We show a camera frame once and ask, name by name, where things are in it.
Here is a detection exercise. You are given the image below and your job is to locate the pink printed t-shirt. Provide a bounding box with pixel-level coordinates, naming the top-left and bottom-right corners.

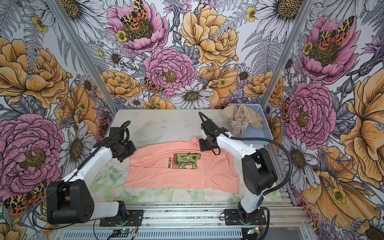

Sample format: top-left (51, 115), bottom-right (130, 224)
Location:
top-left (124, 137), bottom-right (240, 194)

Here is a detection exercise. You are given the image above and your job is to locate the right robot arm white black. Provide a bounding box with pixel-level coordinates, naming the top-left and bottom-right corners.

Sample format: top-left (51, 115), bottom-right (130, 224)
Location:
top-left (199, 115), bottom-right (278, 224)

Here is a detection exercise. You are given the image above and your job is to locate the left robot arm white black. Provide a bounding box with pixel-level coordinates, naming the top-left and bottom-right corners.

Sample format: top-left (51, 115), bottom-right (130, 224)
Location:
top-left (46, 121), bottom-right (137, 225)

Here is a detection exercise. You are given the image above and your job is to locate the light blue plastic basket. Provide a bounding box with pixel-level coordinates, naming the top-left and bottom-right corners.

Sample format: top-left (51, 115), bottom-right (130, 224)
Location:
top-left (230, 104), bottom-right (274, 141)

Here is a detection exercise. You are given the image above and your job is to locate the right black corrugated cable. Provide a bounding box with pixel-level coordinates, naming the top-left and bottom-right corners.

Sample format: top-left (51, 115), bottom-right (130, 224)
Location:
top-left (197, 111), bottom-right (294, 240)

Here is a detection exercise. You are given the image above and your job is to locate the black corrugated cable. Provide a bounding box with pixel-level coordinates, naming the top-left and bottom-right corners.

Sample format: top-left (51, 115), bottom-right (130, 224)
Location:
top-left (31, 120), bottom-right (132, 230)
top-left (197, 111), bottom-right (294, 240)

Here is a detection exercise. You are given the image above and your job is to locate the left black corrugated cable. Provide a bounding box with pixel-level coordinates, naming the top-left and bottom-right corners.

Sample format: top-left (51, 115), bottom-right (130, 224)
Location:
top-left (31, 120), bottom-right (132, 230)

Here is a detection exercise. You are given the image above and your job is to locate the beige drawstring garment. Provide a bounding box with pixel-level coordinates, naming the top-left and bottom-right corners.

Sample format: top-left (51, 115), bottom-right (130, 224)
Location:
top-left (221, 104), bottom-right (263, 137)

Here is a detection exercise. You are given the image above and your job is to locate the white vented cable duct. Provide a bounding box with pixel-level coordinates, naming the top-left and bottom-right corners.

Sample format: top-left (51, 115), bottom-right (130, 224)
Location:
top-left (59, 228), bottom-right (244, 240)

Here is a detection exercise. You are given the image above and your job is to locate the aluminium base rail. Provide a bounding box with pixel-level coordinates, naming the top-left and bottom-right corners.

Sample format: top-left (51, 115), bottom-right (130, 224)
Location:
top-left (56, 202), bottom-right (310, 229)

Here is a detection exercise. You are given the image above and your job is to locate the left aluminium frame post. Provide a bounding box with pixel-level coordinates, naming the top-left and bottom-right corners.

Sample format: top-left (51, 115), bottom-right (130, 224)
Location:
top-left (47, 1), bottom-right (119, 116)

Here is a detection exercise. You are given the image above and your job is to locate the aluminium frame post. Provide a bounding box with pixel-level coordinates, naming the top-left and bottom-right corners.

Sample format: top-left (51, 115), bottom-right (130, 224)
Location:
top-left (261, 1), bottom-right (317, 109)
top-left (47, 1), bottom-right (119, 116)

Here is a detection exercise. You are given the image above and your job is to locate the right aluminium frame post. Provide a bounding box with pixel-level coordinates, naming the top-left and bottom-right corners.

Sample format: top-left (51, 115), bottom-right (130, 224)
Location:
top-left (261, 1), bottom-right (317, 109)

